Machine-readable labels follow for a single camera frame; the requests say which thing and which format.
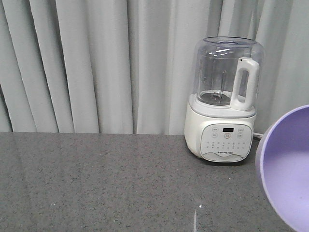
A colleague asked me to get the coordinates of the grey pleated curtain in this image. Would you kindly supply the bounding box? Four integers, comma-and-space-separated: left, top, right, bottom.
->
0, 0, 309, 134

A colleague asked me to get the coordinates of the white blender with clear jar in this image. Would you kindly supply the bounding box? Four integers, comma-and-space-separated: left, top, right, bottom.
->
184, 36, 265, 163

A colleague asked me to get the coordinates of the purple plastic bowl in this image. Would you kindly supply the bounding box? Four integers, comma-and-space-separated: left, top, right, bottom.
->
255, 105, 309, 232

